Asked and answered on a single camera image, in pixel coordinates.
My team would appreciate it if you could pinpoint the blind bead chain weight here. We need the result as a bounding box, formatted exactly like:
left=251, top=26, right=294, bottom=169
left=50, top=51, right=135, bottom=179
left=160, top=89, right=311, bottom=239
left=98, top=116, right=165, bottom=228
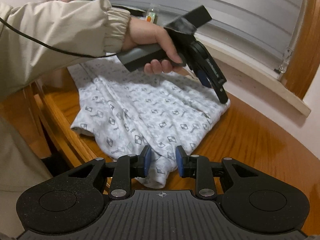
left=278, top=0, right=309, bottom=75

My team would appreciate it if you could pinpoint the beige jacket sleeve forearm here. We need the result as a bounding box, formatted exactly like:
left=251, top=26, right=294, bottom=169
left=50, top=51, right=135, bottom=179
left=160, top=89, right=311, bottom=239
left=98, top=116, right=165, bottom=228
left=1, top=0, right=131, bottom=99

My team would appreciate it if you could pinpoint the white patterned garment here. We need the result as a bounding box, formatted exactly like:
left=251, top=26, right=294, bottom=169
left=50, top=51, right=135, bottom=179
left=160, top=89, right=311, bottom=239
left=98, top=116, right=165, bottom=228
left=68, top=56, right=229, bottom=189

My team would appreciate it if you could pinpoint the clear jar orange label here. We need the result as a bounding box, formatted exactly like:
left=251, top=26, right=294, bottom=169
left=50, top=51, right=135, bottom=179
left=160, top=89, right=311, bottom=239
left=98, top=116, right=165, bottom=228
left=145, top=4, right=159, bottom=24

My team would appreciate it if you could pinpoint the person left hand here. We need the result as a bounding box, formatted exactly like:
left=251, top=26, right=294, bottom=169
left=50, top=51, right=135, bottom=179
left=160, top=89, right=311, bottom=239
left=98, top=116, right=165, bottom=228
left=121, top=17, right=182, bottom=74

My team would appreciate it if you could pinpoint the black cable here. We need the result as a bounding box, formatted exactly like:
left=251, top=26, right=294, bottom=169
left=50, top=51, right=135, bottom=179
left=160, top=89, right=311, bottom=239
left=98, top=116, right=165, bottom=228
left=0, top=16, right=118, bottom=59

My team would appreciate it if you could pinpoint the grey roller blind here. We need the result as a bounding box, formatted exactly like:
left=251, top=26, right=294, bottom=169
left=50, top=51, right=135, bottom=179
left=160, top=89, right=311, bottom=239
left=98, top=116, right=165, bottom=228
left=109, top=0, right=303, bottom=68

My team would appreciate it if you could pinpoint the beige window sill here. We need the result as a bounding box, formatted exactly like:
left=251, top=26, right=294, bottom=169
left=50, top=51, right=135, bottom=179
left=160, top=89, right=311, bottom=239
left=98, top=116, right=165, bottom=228
left=195, top=33, right=311, bottom=117

